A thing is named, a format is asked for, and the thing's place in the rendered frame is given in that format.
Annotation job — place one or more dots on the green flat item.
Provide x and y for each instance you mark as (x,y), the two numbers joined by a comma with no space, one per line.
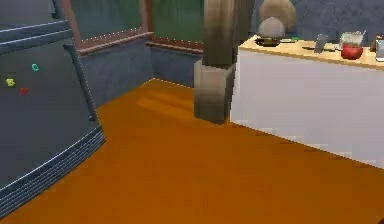
(290,40)

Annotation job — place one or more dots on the yellow fridge magnet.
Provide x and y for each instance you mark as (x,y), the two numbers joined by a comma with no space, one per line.
(10,82)

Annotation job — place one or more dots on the tan round board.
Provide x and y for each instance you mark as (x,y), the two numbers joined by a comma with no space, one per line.
(280,11)

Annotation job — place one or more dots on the dark grey fridge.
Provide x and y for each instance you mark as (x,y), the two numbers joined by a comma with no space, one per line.
(40,126)

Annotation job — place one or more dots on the teal fridge magnet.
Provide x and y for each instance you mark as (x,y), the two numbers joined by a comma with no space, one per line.
(35,67)

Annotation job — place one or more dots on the white counter with wooden top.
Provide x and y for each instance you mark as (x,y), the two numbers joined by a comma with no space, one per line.
(310,103)

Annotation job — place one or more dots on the red fridge magnet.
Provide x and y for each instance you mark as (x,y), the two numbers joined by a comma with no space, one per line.
(23,90)

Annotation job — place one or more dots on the grey metal cup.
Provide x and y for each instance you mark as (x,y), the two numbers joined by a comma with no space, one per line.
(320,43)

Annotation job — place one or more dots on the white square container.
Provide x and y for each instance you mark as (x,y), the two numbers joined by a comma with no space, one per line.
(380,49)

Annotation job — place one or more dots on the brown framed window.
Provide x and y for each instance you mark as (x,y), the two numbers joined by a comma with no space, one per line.
(110,23)
(176,23)

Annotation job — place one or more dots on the tan bin with tall liner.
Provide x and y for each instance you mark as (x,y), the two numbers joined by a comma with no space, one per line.
(216,63)

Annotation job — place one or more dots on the grey domed lid pan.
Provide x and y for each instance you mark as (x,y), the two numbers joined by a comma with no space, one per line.
(270,31)

